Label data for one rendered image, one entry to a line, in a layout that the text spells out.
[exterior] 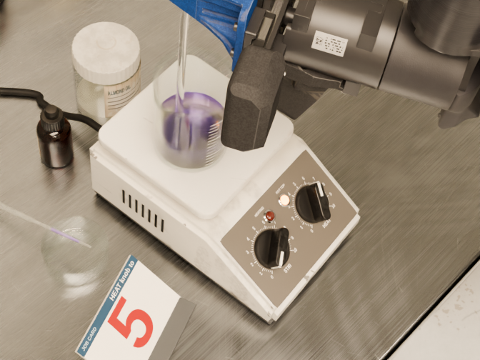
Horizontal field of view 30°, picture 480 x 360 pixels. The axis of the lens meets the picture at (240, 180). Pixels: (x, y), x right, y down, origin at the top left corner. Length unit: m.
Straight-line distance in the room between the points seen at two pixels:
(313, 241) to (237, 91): 0.27
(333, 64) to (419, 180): 0.31
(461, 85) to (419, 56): 0.03
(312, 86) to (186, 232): 0.18
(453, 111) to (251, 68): 0.14
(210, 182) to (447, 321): 0.24
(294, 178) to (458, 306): 0.18
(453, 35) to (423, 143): 0.36
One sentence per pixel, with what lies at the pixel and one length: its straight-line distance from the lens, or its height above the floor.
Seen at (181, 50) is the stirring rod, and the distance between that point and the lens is 0.63.
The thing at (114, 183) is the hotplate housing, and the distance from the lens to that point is 0.74.
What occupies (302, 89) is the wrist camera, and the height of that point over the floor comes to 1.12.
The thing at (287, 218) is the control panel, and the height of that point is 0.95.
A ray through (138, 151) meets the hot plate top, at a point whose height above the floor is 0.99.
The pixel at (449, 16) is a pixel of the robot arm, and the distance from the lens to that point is 0.51.
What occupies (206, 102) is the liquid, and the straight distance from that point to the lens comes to 0.71.
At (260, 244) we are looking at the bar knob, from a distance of 0.71.
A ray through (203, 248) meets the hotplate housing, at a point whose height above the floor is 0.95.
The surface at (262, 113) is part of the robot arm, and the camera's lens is 0.51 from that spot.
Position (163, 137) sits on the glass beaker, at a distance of 0.68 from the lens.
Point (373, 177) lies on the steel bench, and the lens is 0.83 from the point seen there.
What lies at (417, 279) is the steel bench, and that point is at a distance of 0.79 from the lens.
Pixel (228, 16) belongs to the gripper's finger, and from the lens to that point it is 0.57.
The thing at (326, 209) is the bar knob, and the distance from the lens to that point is 0.73.
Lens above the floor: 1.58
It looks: 57 degrees down
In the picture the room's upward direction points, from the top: 11 degrees clockwise
